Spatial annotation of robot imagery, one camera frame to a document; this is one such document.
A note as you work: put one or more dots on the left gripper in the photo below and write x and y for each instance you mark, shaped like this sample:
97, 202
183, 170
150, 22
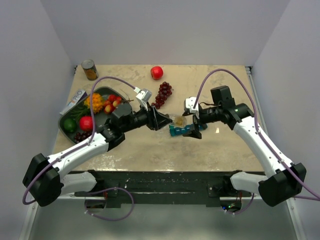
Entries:
156, 120

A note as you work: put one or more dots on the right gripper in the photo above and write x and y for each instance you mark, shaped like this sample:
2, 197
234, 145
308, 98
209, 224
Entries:
195, 133

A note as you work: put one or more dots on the teal weekly pill organizer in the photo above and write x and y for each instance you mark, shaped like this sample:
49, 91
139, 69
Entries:
177, 131

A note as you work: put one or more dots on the clear pill bottle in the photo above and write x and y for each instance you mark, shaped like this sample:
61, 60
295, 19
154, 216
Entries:
177, 121

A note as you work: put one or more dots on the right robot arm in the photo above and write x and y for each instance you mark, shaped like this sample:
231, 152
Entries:
277, 184

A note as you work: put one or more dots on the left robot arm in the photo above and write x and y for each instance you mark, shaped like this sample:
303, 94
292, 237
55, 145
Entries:
49, 177

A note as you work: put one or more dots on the red grape bunch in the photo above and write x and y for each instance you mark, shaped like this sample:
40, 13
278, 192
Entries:
165, 90

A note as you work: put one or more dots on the red apple on table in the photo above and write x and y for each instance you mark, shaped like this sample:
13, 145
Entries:
156, 72

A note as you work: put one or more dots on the red cherry bunch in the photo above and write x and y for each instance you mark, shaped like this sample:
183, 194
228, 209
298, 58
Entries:
112, 103

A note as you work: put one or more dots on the orange flower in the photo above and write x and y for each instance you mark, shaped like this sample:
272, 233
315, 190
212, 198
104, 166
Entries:
97, 103

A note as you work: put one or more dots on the red apple in tray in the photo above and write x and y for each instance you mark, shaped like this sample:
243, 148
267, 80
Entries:
86, 123

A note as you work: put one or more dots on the white toothpaste box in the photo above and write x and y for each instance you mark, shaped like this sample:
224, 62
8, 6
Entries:
78, 96

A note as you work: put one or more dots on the dark grapes in tray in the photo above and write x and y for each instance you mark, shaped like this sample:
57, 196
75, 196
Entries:
81, 136

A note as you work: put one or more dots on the dark grey tray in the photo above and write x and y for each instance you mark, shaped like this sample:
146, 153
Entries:
79, 110

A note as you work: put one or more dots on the tin can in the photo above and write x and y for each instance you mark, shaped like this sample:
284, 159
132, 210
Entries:
90, 69

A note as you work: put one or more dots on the green lime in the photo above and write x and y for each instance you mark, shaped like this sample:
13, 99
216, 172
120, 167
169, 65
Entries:
69, 125

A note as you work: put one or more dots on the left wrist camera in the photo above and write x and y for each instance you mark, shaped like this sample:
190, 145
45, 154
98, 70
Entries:
143, 96

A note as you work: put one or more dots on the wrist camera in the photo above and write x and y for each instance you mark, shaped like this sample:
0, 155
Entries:
191, 107
143, 96

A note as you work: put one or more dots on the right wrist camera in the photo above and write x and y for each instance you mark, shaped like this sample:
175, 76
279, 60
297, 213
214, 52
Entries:
191, 107

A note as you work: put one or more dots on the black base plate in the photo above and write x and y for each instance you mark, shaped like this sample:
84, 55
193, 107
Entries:
117, 188

